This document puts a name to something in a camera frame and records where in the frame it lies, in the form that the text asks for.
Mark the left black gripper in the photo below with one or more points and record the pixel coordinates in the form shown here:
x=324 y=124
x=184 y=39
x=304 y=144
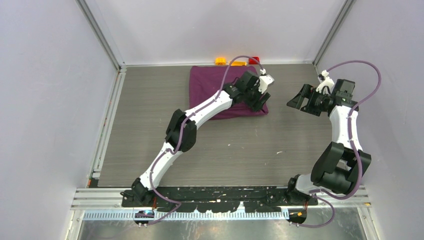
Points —
x=258 y=105

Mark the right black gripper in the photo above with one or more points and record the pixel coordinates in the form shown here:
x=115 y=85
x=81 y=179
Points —
x=309 y=92

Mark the purple cloth wrap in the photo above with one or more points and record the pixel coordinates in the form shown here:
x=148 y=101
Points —
x=205 y=81

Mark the orange yellow toy block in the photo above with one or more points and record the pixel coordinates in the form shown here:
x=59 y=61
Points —
x=238 y=63

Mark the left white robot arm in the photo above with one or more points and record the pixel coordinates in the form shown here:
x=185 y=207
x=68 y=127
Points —
x=181 y=133

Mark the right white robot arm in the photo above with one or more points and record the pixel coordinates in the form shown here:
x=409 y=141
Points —
x=337 y=170

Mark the red block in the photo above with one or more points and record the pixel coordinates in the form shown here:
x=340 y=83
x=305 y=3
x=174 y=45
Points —
x=254 y=60

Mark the small orange block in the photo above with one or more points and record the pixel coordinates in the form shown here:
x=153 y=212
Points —
x=220 y=61

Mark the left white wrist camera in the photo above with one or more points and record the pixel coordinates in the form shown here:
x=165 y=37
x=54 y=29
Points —
x=265 y=81

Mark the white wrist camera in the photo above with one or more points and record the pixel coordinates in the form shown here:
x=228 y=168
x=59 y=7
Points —
x=265 y=81
x=326 y=83

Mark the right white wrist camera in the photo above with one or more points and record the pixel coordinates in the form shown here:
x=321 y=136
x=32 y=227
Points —
x=326 y=83

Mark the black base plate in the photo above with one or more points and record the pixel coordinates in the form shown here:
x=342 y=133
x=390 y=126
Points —
x=218 y=199

